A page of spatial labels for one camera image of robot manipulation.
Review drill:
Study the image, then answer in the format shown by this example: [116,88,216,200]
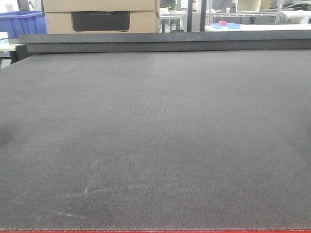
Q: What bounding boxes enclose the black conveyor belt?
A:
[0,50,311,230]

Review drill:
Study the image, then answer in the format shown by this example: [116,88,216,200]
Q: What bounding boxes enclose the small red block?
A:
[219,20,227,26]

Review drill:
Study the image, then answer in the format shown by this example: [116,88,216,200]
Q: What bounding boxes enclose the blue plastic bin background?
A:
[0,11,47,39]

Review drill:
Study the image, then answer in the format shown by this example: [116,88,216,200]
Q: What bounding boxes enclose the cardboard box with black print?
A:
[45,11,159,34]

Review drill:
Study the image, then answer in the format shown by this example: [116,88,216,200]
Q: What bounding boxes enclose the metal shelving rack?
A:
[207,0,284,25]

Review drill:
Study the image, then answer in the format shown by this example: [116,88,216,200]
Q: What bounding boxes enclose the blue shallow tray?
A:
[212,23,241,30]

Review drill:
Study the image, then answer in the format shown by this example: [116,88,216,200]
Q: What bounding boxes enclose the white table background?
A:
[205,24,311,32]

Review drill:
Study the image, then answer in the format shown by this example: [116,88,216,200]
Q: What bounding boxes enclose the beige box on shelf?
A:
[236,0,261,13]

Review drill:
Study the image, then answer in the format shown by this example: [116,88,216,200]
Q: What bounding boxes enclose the upper cardboard box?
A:
[43,0,160,12]

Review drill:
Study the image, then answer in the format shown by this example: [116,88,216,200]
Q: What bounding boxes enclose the black vertical post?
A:
[186,0,194,33]

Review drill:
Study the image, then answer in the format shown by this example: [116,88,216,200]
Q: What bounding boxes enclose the dark conveyor end rail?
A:
[19,30,311,53]

